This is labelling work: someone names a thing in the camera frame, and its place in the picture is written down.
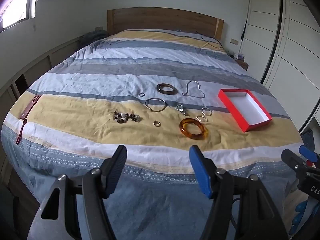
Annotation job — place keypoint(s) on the white low wall cabinet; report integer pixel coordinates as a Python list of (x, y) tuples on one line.
[(37, 65)]

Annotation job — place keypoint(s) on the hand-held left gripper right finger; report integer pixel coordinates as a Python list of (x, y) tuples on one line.
[(200, 170)]

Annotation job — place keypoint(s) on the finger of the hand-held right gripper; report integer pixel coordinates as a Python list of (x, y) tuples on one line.
[(292, 158), (308, 153)]

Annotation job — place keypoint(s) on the wooden nightstand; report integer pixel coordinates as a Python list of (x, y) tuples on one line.
[(243, 64)]

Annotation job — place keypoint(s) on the thin metal bangle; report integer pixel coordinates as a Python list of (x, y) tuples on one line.
[(149, 108)]

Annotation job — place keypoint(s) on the white sliding wardrobe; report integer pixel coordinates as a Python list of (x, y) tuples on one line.
[(287, 42)]

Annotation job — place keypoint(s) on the silver charm pendant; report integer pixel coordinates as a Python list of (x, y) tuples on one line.
[(179, 108)]

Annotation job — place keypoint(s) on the beige wall socket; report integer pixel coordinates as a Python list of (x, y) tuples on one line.
[(99, 28), (234, 41)]

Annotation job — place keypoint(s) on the amber bangle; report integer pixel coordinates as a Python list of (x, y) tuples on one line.
[(183, 130)]

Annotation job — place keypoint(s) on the wooden headboard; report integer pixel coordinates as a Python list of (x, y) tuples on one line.
[(162, 20)]

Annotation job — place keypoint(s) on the window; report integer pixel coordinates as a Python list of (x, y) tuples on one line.
[(17, 2)]

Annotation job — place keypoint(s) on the dark brown bangle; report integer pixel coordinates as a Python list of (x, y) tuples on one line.
[(159, 88)]

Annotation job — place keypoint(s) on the small purple box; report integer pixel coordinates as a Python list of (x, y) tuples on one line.
[(241, 56)]

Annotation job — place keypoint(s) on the grey crumpled cloth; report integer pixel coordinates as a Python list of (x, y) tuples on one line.
[(93, 37)]

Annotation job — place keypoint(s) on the red cardboard box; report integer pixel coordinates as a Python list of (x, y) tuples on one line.
[(245, 107)]

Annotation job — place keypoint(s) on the person's right hand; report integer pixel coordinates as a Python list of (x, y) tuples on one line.
[(300, 212)]

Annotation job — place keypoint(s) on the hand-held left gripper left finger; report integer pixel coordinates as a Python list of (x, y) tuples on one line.
[(116, 170)]

